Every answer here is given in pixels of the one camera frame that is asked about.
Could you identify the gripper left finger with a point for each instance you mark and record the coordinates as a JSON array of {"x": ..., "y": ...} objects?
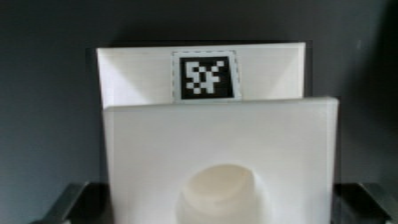
[{"x": 58, "y": 215}]

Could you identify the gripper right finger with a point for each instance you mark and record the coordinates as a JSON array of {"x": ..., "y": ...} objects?
[{"x": 378, "y": 205}]

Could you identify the white lamp base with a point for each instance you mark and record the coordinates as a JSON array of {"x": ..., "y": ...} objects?
[{"x": 221, "y": 140}]

